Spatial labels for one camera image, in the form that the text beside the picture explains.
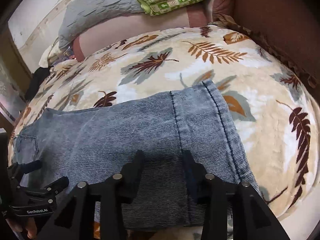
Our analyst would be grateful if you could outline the black cloth on sofa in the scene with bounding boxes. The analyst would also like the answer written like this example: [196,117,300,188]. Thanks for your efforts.
[24,67,50,102]

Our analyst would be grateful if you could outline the pink sofa armrest bolster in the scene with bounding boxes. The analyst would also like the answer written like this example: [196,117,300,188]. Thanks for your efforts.
[73,4,207,62]

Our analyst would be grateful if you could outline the white floral pillow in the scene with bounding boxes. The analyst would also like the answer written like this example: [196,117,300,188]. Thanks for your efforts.
[39,37,63,68]

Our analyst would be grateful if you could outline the person's left hand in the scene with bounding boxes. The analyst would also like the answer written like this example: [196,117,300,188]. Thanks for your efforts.
[6,217,37,239]

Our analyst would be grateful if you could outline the grey acid-wash denim shorts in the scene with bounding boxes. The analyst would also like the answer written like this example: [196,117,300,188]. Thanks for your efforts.
[12,80,258,229]

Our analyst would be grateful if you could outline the leaf-print beige blanket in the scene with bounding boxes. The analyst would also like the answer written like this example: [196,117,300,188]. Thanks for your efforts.
[12,25,319,218]

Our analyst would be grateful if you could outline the grey quilted pillow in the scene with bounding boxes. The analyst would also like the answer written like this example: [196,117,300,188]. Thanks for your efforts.
[58,0,144,49]

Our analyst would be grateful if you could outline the brown sofa backrest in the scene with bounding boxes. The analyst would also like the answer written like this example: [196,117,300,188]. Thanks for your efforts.
[214,0,319,88]

